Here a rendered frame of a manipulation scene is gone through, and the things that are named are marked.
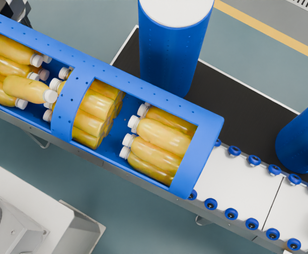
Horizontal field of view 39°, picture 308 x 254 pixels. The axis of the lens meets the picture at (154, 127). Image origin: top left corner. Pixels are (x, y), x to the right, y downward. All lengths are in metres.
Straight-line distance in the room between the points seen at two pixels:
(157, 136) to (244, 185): 0.42
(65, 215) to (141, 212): 1.17
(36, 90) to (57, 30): 1.45
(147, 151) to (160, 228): 1.16
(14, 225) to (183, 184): 0.48
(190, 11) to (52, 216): 0.85
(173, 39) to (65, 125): 0.58
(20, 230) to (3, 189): 0.32
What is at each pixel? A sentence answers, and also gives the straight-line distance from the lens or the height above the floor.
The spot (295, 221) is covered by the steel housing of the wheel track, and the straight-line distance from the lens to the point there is 1.58.
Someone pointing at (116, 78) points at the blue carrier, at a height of 1.21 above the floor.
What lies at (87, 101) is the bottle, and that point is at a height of 1.19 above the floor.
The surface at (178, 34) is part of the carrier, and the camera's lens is 1.62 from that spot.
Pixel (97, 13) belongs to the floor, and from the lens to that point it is 2.81.
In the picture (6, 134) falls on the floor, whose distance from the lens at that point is 2.63.
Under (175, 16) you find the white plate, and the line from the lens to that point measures 1.60.
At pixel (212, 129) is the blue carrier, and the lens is 1.26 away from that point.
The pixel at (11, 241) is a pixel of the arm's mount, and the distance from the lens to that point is 1.06.
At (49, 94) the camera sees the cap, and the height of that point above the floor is 1.19.
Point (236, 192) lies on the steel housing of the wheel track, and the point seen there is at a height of 0.93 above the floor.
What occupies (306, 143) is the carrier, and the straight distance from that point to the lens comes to 2.04.
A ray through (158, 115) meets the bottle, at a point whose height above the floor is 1.15.
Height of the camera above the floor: 2.42
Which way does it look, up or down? 75 degrees down
